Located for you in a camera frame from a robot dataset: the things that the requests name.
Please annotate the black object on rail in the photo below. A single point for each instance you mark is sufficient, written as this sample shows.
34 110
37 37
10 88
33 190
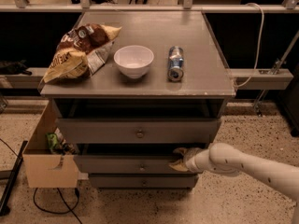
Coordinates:
14 68

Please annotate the green snack packet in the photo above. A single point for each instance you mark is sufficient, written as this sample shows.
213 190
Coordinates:
53 141

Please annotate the grey drawer cabinet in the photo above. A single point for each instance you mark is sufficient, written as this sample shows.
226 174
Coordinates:
202 93

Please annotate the black bar on floor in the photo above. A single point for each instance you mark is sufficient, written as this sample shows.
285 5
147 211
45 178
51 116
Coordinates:
10 176

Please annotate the blue soda can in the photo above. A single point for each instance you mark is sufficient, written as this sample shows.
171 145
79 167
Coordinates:
175 64

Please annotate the brown yellow chip bag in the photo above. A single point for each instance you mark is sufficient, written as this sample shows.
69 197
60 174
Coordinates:
82 52

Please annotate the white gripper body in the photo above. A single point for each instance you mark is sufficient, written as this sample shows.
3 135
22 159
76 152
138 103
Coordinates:
191 160

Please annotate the cardboard box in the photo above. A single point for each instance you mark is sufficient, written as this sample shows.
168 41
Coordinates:
44 169

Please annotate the white bowl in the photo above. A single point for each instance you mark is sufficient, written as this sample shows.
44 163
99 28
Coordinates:
134 61

